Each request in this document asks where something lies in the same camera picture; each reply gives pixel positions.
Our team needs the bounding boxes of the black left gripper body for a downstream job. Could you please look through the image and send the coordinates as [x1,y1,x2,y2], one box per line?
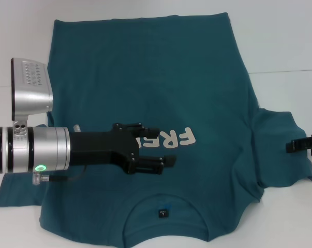
[69,123,140,174]

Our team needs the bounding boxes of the teal t-shirt with FREE print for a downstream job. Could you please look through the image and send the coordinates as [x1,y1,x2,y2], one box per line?
[0,12,312,248]

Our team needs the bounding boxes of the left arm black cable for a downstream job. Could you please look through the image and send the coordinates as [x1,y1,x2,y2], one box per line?
[33,165,88,185]

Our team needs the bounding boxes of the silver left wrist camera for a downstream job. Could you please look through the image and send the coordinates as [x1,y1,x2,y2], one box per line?
[10,58,54,129]

